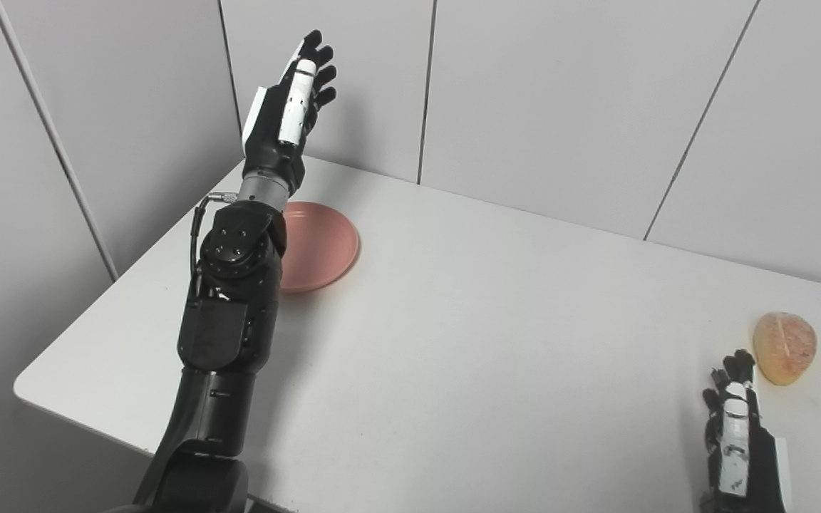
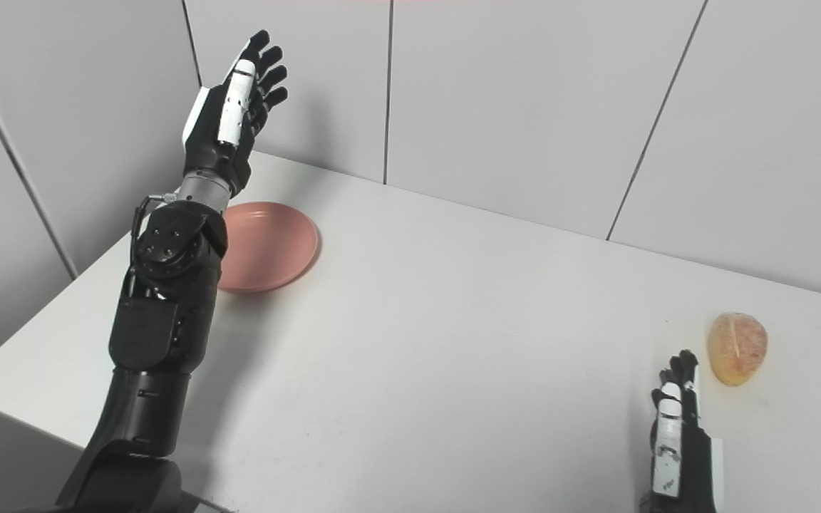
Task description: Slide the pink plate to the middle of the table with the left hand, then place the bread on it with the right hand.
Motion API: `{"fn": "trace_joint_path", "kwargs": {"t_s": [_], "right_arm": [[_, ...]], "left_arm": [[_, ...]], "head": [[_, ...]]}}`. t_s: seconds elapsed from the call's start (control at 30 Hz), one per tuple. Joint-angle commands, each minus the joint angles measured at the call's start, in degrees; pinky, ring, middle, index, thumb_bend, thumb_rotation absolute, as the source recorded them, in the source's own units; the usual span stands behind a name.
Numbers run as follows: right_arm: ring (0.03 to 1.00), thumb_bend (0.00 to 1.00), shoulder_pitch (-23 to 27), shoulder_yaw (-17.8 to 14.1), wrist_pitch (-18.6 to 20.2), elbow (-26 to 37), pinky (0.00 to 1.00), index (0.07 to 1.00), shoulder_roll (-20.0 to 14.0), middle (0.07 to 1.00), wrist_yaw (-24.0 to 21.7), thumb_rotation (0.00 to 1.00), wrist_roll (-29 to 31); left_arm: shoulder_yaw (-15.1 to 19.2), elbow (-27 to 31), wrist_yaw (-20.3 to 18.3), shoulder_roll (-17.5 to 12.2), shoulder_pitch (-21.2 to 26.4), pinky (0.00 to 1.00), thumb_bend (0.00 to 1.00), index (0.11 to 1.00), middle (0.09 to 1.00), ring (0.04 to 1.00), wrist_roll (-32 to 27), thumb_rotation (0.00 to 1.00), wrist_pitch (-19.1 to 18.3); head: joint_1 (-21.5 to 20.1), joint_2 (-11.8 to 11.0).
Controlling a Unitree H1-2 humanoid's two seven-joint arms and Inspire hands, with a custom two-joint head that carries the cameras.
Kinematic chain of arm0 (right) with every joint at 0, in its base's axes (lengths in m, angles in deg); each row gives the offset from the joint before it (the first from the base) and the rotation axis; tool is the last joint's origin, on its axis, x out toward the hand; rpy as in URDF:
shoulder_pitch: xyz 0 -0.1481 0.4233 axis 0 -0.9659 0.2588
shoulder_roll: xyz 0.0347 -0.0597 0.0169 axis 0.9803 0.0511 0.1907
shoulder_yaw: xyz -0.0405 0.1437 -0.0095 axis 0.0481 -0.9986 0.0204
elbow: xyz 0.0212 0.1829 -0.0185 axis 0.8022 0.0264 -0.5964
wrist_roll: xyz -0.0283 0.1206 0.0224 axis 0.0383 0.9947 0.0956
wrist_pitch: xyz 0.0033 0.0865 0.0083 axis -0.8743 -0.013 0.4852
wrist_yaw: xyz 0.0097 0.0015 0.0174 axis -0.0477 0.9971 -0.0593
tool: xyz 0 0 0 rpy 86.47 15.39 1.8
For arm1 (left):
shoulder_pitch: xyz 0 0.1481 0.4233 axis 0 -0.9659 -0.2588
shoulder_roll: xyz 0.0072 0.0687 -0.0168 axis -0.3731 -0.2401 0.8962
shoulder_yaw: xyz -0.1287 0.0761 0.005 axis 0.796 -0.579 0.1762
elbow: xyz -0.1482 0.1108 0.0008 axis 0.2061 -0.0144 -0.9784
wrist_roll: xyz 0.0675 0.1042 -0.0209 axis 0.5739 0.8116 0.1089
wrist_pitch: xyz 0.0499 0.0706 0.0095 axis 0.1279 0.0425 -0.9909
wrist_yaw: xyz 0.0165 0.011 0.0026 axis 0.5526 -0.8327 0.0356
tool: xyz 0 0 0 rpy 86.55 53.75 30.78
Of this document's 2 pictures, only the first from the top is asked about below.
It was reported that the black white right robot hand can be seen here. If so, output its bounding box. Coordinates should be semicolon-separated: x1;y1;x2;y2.
700;349;792;513

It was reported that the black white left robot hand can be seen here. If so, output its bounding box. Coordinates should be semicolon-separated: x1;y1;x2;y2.
242;29;338;193

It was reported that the pink round plate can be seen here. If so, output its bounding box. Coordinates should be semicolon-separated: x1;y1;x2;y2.
279;201;361;294

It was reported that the oval bread roll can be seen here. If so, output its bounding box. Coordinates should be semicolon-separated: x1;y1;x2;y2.
753;311;818;387

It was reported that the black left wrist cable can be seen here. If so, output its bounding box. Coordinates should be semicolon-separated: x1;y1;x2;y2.
189;191;239;297

